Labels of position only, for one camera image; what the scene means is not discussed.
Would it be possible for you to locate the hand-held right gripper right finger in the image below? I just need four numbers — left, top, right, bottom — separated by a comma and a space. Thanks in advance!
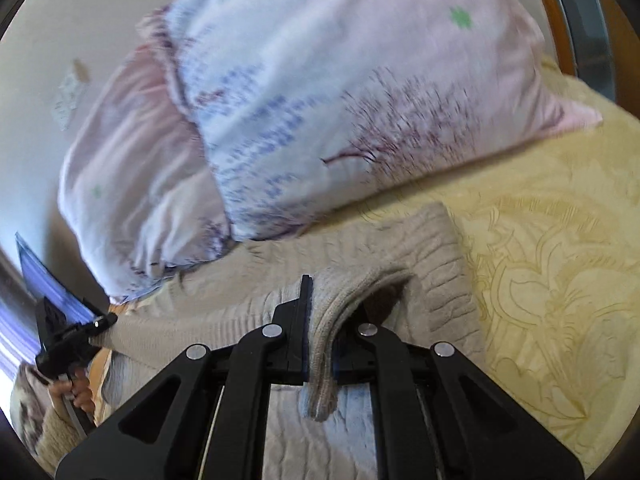
333, 323, 586, 480

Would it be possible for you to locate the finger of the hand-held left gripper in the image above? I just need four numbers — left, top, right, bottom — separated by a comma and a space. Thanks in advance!
62, 311, 119, 348

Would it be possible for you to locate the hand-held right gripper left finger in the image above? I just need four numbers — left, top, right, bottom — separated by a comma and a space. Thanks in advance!
55, 275, 314, 480

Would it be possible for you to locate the beige knit sweater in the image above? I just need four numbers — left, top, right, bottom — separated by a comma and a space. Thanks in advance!
90, 202, 489, 480

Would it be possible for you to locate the person's left forearm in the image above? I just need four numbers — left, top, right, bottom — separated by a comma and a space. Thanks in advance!
9, 364, 90, 476

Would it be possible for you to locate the person's left hand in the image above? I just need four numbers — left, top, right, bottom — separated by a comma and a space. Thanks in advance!
49, 376, 97, 415

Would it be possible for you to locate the orange cloth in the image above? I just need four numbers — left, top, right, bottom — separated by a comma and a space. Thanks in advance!
87, 347, 117, 422

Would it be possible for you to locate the purple striped cloth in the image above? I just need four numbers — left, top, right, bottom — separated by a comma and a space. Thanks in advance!
0, 231, 101, 382

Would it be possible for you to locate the pink pillow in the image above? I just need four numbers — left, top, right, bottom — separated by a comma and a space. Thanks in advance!
57, 42, 237, 305

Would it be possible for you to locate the yellow patterned blanket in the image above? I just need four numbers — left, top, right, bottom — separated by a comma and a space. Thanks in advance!
295, 55, 640, 477

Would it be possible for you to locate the floral printed pillow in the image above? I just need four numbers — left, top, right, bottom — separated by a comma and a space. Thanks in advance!
137, 0, 604, 242

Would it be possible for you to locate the wooden framed headboard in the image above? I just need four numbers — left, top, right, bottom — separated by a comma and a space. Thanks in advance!
524, 0, 626, 108

